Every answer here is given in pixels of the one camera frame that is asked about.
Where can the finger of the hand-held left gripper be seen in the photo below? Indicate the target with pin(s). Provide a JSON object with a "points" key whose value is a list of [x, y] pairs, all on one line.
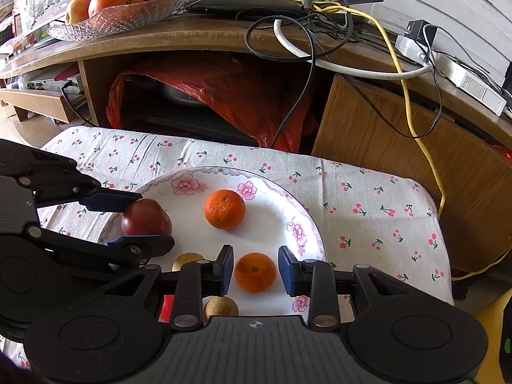
{"points": [[140, 246], [112, 200]]}

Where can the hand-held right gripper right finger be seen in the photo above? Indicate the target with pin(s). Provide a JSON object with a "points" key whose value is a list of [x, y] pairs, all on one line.
{"points": [[284, 272]]}

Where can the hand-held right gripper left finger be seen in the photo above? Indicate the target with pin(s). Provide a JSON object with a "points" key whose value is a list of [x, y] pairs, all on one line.
{"points": [[228, 266]]}

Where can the orange mandarin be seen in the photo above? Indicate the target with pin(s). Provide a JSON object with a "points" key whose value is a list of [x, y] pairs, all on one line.
{"points": [[224, 209], [255, 272]]}

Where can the dark red tomato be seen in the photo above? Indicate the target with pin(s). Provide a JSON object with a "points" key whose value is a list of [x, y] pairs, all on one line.
{"points": [[146, 218]]}

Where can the yellowish kiwi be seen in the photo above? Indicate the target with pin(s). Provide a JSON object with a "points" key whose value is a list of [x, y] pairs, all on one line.
{"points": [[188, 261]]}

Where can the brown kiwi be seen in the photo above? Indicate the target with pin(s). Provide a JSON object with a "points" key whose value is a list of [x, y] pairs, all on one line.
{"points": [[221, 308]]}

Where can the white floral bowl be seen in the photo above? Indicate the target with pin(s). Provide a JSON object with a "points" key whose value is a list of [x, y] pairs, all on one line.
{"points": [[264, 228]]}

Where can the red cherry tomato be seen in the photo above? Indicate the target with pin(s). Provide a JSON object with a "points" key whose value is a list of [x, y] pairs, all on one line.
{"points": [[167, 308]]}

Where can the cherry print tablecloth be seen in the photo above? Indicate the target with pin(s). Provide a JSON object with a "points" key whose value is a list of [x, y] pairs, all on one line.
{"points": [[360, 228]]}

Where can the grey set-top box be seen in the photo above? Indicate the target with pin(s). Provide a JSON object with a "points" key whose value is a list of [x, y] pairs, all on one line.
{"points": [[52, 85]]}

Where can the wooden television cabinet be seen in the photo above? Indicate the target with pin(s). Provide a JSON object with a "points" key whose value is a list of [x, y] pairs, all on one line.
{"points": [[360, 128]]}

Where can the large red plastic bag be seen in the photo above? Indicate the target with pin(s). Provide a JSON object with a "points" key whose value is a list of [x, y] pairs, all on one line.
{"points": [[240, 96]]}

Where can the glass fruit dish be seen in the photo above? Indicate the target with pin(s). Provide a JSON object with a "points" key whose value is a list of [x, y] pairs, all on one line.
{"points": [[120, 22]]}

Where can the yellow apple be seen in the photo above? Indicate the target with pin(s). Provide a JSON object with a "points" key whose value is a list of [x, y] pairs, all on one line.
{"points": [[78, 8]]}

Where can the yellow trash bin black liner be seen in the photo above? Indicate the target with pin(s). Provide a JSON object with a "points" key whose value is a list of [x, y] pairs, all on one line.
{"points": [[490, 320]]}

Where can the small red plastic bag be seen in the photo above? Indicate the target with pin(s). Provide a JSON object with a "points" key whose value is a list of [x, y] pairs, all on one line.
{"points": [[504, 152]]}

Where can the white power strip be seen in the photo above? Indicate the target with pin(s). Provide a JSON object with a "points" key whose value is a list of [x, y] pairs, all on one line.
{"points": [[412, 50]]}

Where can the white modem box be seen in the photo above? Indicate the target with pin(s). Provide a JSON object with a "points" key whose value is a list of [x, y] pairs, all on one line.
{"points": [[472, 84]]}

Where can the black plug adapter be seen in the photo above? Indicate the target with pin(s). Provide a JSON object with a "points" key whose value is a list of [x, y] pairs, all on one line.
{"points": [[416, 30]]}

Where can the stack of white boards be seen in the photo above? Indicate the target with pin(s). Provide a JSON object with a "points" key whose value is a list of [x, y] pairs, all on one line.
{"points": [[460, 0]]}

